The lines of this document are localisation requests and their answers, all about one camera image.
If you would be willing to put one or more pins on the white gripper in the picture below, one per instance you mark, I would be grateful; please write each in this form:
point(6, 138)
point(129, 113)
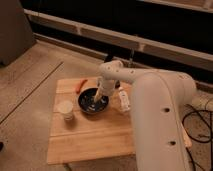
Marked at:
point(105, 87)

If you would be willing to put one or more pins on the dark ceramic bowl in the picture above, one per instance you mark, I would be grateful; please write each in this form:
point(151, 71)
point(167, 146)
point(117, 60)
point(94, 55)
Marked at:
point(88, 105)

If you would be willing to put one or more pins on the orange carrot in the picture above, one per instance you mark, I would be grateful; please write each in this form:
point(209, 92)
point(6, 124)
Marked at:
point(80, 85)

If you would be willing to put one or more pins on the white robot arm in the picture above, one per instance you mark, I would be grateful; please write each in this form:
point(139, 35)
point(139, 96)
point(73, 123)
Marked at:
point(155, 98)

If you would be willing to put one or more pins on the white plastic bottle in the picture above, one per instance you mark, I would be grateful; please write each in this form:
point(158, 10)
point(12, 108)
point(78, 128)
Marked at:
point(124, 100)

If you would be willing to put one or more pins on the white shelf rail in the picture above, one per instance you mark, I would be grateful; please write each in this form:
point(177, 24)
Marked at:
point(163, 50)

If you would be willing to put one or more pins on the white plastic cup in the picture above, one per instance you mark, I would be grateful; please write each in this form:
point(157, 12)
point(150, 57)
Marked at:
point(65, 108)

